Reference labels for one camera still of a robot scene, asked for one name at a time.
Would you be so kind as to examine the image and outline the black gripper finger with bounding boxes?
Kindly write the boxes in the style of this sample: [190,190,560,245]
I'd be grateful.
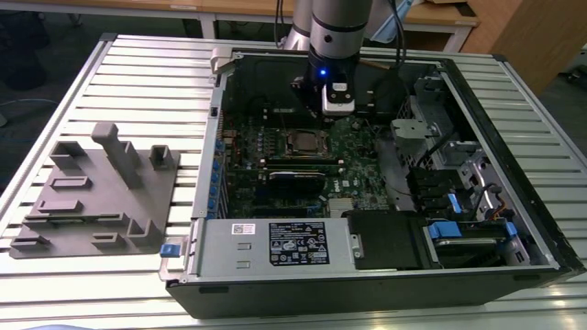
[355,86,383,116]

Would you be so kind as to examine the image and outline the metal socket cover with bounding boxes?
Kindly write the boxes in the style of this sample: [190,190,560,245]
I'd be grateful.
[284,129,332,159]

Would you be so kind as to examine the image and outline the silver CPU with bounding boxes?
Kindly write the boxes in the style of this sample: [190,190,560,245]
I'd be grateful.
[292,133,322,151]

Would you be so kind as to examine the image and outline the perforated metal drive cage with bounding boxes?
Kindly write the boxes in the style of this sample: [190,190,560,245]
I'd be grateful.
[392,77,480,173]

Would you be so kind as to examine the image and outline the green motherboard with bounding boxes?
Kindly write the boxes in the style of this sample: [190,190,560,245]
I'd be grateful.
[218,111,400,219]

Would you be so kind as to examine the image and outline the grey case latch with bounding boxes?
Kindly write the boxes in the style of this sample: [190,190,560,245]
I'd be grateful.
[209,47,236,76]

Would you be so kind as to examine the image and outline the green RAM stick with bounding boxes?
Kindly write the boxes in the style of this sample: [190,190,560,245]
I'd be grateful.
[264,162,344,173]

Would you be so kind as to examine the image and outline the wooden desk white legs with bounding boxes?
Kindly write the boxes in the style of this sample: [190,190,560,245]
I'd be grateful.
[0,0,216,41]
[201,0,481,53]

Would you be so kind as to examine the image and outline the black plastic connector block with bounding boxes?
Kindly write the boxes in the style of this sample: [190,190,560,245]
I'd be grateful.
[405,167,465,211]

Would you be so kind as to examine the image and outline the black graphics card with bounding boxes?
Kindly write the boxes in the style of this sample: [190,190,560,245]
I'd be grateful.
[268,170,327,199]

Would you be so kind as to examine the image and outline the blue plastic tab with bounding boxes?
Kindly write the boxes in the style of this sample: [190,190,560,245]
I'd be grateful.
[444,192,463,215]

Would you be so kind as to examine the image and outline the blue disk carrier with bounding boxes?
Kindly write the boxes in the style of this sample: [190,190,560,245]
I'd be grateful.
[424,220,517,241]

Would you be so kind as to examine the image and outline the wooden cabinet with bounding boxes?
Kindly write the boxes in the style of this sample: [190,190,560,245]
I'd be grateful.
[460,0,587,96]

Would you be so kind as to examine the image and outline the black hard disk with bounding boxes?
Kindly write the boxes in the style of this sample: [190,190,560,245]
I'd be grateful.
[432,237,508,270]

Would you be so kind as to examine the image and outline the grey power supply unit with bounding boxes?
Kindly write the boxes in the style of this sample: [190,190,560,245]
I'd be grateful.
[182,217,359,278]

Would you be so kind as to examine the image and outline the black PC case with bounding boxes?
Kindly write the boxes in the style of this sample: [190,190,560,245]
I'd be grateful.
[162,46,587,320]

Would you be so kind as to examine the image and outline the grey parts rack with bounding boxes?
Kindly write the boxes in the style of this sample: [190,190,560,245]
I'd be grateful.
[6,122,182,259]

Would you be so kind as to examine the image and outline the thick black cable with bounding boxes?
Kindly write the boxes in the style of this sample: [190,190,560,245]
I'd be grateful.
[380,74,412,117]

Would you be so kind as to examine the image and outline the silver metal bracket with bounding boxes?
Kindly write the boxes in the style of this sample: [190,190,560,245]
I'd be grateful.
[388,118,437,149]

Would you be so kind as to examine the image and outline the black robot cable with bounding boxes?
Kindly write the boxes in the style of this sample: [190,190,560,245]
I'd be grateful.
[388,0,408,72]

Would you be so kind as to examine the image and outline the thin black cable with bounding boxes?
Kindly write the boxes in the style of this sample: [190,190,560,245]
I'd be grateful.
[415,132,456,170]

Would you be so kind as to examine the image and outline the coloured wire bundle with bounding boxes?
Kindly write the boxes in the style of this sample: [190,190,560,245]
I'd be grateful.
[484,201,513,221]

